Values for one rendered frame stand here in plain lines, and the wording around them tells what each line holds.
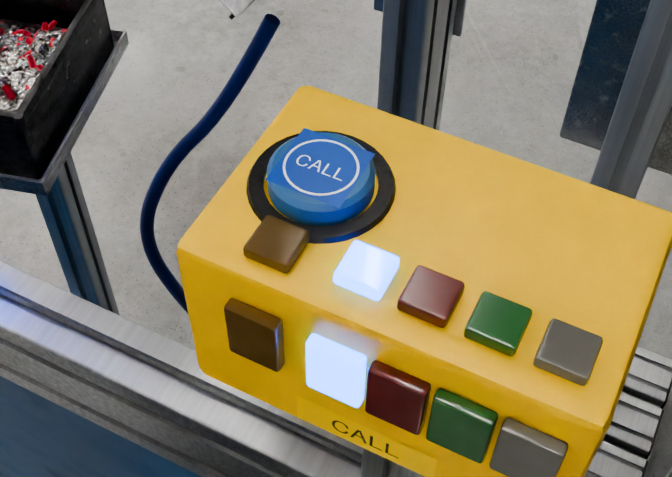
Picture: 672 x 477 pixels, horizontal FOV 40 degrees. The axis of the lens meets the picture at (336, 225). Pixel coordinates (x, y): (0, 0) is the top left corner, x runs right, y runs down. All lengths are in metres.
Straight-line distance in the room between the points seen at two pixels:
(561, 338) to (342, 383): 0.08
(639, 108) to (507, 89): 1.15
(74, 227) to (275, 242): 0.57
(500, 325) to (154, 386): 0.29
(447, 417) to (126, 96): 1.73
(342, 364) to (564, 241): 0.09
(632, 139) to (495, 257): 0.58
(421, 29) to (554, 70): 1.22
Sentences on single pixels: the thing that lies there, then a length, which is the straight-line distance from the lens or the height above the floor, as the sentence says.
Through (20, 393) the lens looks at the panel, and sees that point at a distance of 0.74.
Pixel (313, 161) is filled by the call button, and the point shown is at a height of 1.08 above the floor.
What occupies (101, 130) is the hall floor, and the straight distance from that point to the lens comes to 1.94.
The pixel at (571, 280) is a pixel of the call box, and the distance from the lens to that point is 0.33.
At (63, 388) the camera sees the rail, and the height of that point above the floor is 0.81.
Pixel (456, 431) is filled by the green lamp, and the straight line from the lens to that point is 0.33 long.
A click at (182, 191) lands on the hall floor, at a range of 1.80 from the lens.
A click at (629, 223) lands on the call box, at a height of 1.07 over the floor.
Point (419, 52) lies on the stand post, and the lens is 0.91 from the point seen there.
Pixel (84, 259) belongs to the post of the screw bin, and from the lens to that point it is 0.92.
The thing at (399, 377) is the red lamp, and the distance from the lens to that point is 0.32.
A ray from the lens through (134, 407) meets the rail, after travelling 0.57.
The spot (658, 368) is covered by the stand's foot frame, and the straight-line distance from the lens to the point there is 1.55.
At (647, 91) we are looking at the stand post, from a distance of 0.87.
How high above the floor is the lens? 1.33
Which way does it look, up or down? 50 degrees down
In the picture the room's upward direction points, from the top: 1 degrees clockwise
